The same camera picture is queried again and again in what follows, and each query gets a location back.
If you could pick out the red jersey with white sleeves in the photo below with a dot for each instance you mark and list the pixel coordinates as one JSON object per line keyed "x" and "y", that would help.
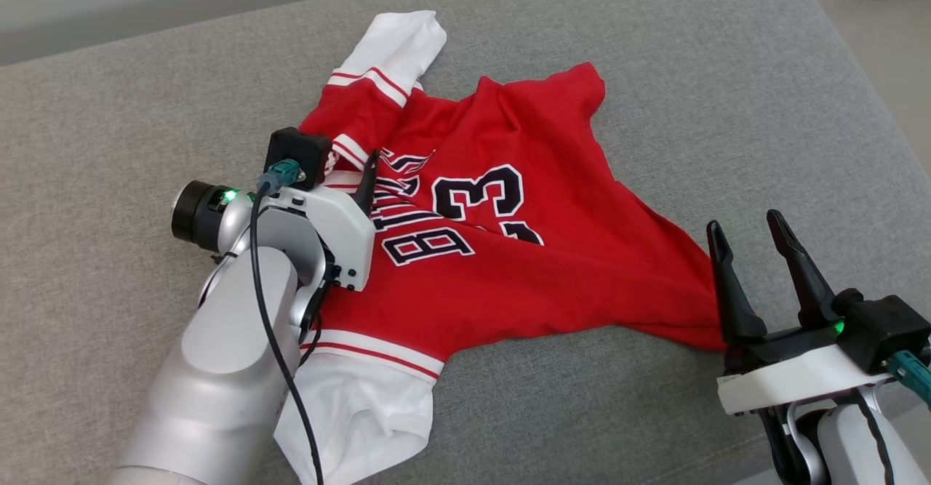
{"x": 509, "y": 274}

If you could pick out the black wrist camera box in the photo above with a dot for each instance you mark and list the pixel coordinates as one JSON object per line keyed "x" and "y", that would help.
{"x": 298, "y": 152}
{"x": 887, "y": 329}

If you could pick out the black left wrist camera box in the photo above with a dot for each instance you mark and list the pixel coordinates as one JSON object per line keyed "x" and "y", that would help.
{"x": 298, "y": 152}

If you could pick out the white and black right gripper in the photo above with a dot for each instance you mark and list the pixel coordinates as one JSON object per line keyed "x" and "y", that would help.
{"x": 785, "y": 383}

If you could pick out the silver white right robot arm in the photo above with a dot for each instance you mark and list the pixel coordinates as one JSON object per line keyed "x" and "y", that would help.
{"x": 844, "y": 441}

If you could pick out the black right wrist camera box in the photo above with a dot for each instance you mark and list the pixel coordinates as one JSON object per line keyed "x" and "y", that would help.
{"x": 887, "y": 329}

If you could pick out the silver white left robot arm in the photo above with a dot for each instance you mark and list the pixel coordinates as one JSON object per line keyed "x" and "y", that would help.
{"x": 218, "y": 369}

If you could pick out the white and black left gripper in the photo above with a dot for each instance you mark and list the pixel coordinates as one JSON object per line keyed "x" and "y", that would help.
{"x": 334, "y": 230}

